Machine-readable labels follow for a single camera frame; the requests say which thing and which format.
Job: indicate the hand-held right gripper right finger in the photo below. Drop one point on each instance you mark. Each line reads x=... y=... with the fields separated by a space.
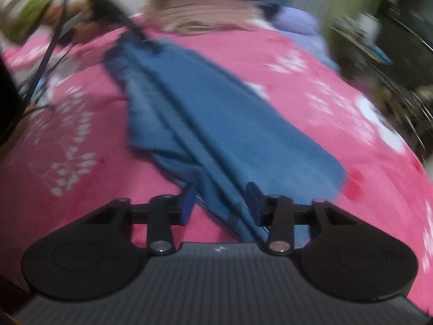
x=252 y=199

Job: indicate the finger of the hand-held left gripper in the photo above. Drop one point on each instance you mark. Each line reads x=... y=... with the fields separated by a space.
x=130 y=23

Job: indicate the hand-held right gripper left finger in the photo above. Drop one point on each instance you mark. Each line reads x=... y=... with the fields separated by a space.
x=187 y=204

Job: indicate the blue denim jeans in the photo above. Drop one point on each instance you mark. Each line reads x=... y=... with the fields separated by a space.
x=209 y=125

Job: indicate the person's left hand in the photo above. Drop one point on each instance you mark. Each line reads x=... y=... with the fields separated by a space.
x=79 y=8

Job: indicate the folded pink garment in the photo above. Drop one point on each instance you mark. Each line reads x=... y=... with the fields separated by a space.
x=203 y=8

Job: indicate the folded beige garment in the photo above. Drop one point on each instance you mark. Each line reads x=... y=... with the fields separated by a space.
x=209 y=27

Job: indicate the pink floral blanket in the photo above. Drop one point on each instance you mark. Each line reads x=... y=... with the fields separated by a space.
x=84 y=193

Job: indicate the person's dark clothing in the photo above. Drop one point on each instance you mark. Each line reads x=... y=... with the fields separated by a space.
x=8 y=101

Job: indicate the light purple quilt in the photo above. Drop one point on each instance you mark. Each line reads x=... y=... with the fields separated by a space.
x=323 y=50

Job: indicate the purple pillow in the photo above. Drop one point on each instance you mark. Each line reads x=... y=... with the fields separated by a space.
x=297 y=20

